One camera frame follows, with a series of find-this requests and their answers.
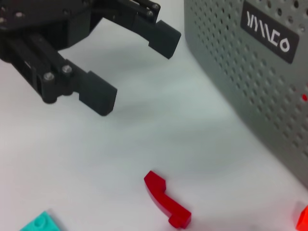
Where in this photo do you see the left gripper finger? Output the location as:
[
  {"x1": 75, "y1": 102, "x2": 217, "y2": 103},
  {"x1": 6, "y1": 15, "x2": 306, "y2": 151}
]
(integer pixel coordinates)
[
  {"x1": 96, "y1": 0, "x2": 181, "y2": 60},
  {"x1": 7, "y1": 33, "x2": 118, "y2": 116}
]

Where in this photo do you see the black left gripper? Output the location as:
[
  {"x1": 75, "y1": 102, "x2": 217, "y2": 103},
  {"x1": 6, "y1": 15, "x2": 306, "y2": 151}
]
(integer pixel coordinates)
[{"x1": 0, "y1": 0, "x2": 103, "y2": 61}]

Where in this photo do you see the grey-green perforated storage bin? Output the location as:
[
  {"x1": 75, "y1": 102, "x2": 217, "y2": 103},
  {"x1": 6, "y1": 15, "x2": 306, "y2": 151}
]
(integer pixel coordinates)
[{"x1": 184, "y1": 0, "x2": 308, "y2": 191}]

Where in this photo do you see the dark red curved block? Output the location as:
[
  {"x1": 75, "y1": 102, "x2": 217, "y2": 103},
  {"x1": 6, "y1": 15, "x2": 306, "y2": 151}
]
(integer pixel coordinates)
[{"x1": 143, "y1": 170, "x2": 192, "y2": 229}]

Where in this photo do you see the teal ridged block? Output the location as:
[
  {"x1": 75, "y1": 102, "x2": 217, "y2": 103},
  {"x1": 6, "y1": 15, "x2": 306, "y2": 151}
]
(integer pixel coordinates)
[{"x1": 19, "y1": 211, "x2": 64, "y2": 231}]

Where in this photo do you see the small red notched block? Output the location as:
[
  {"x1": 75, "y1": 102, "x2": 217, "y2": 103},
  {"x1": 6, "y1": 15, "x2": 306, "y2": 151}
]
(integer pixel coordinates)
[{"x1": 295, "y1": 205, "x2": 308, "y2": 231}]

